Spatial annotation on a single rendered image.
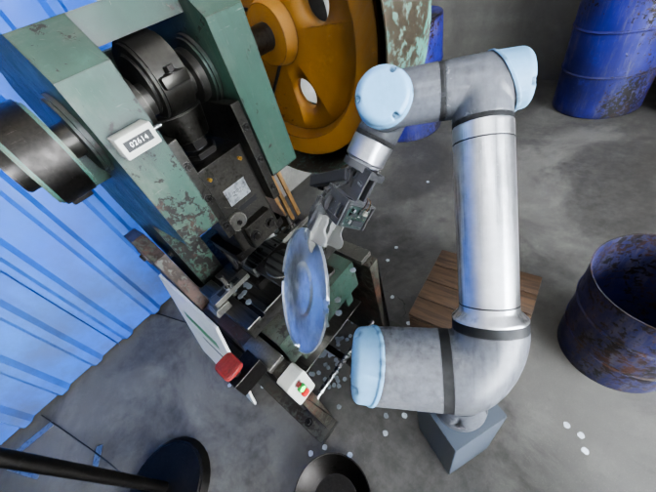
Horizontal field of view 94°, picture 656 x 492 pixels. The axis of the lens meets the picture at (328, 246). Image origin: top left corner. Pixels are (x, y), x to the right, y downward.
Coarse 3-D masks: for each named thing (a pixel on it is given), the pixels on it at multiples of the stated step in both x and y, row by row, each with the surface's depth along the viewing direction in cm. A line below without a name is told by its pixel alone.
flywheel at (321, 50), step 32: (256, 0) 78; (288, 0) 75; (320, 0) 84; (352, 0) 62; (288, 32) 79; (320, 32) 76; (352, 32) 70; (384, 32) 65; (288, 64) 90; (320, 64) 82; (352, 64) 76; (288, 96) 99; (320, 96) 90; (352, 96) 78; (288, 128) 108; (320, 128) 99; (352, 128) 86
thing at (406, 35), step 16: (384, 0) 55; (400, 0) 58; (416, 0) 62; (384, 16) 56; (400, 16) 60; (416, 16) 63; (400, 32) 61; (416, 32) 66; (400, 48) 63; (416, 48) 68; (400, 64) 66; (416, 64) 72; (304, 160) 113; (320, 160) 110; (336, 160) 105
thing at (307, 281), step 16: (304, 240) 72; (288, 256) 82; (304, 256) 71; (320, 256) 63; (288, 272) 81; (304, 272) 70; (320, 272) 63; (288, 288) 81; (304, 288) 69; (320, 288) 63; (288, 304) 81; (304, 304) 69; (320, 304) 62; (288, 320) 81; (304, 320) 71; (320, 320) 62; (304, 336) 70; (320, 336) 61; (304, 352) 69
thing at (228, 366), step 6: (228, 354) 84; (222, 360) 84; (228, 360) 83; (234, 360) 83; (216, 366) 83; (222, 366) 83; (228, 366) 82; (234, 366) 82; (240, 366) 82; (222, 372) 82; (228, 372) 81; (234, 372) 81; (228, 378) 80
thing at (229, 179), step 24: (216, 144) 82; (240, 144) 80; (216, 168) 76; (240, 168) 82; (216, 192) 79; (240, 192) 84; (240, 216) 85; (264, 216) 89; (240, 240) 90; (264, 240) 93
